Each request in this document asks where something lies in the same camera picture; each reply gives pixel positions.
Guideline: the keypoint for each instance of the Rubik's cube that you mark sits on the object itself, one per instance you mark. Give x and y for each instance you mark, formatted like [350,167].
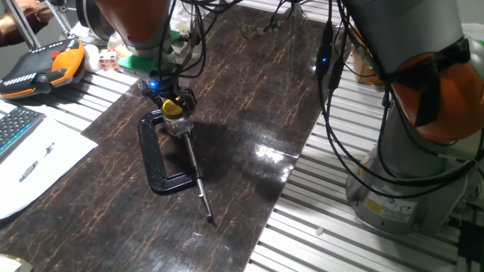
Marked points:
[109,60]

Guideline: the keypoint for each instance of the black silver pen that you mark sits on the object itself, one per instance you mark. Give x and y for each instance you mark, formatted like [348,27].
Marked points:
[34,164]

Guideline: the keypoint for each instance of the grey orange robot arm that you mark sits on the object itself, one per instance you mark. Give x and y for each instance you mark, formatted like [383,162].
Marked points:
[408,38]

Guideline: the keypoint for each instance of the dark marble pattern mat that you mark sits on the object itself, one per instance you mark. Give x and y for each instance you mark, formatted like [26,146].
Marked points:
[246,113]

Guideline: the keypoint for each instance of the green printed wrist mount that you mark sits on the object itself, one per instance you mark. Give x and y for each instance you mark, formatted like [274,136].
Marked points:
[138,64]

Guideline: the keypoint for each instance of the white paper sheet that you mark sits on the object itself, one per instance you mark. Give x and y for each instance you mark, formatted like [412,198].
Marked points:
[45,162]

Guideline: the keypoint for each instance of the yellow metal jar lid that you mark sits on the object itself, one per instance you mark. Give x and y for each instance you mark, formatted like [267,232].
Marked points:
[172,109]

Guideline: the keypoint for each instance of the black filament spool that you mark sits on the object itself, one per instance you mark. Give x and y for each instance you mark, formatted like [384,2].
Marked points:
[85,15]

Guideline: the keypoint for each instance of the black computer keyboard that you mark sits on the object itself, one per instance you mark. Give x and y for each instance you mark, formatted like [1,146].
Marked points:
[15,128]

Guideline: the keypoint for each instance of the white plush ball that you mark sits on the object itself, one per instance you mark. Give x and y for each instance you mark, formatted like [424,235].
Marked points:
[92,58]

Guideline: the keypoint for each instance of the black C-clamp with steel screw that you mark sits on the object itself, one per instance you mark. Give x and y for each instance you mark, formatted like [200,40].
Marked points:
[151,151]

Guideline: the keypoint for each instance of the person's bare hand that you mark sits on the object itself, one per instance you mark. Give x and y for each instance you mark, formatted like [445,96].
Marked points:
[36,7]

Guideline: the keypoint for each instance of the upright aluminium post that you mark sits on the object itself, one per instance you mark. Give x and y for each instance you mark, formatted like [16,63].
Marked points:
[20,22]

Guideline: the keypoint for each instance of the open cardboard box with blocks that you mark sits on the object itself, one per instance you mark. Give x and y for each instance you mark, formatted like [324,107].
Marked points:
[363,72]

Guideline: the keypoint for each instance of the orange black teach pendant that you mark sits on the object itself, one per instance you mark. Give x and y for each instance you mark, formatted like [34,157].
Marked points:
[41,72]

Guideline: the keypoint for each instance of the small clear glass jar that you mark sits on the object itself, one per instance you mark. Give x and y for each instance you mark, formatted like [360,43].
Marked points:
[177,126]

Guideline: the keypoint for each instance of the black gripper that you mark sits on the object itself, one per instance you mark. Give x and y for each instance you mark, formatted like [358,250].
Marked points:
[172,92]

